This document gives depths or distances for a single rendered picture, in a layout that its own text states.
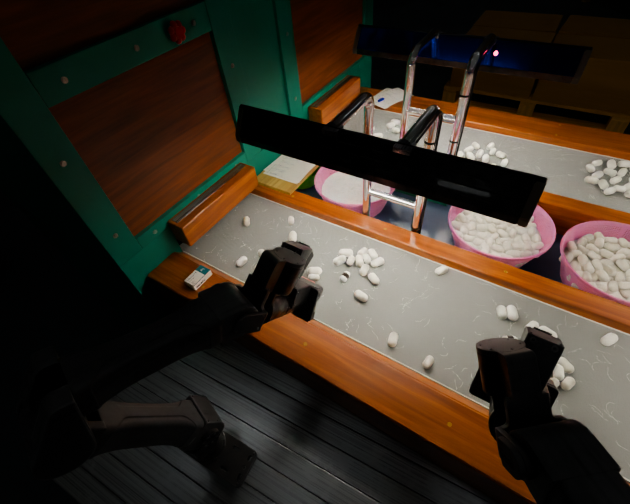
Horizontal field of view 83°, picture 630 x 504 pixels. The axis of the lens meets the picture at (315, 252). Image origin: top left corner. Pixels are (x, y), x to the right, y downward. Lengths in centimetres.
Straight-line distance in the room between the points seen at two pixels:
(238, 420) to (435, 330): 47
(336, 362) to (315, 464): 20
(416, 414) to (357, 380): 12
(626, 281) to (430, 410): 59
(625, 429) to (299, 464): 60
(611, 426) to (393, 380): 39
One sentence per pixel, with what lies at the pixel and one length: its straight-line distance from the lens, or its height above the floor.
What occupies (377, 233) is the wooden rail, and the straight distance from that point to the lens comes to 99.
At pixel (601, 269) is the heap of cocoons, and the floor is 74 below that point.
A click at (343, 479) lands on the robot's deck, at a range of 81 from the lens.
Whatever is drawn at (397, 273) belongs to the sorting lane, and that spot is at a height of 74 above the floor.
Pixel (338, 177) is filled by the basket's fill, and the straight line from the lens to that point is 124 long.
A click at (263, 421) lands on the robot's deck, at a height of 67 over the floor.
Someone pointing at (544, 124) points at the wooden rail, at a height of 77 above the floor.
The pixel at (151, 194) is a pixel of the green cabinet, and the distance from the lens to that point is 98.
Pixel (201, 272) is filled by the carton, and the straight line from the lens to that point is 95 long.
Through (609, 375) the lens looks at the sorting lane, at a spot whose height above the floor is 74.
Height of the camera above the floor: 147
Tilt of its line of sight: 48 degrees down
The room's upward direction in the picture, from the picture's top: 7 degrees counter-clockwise
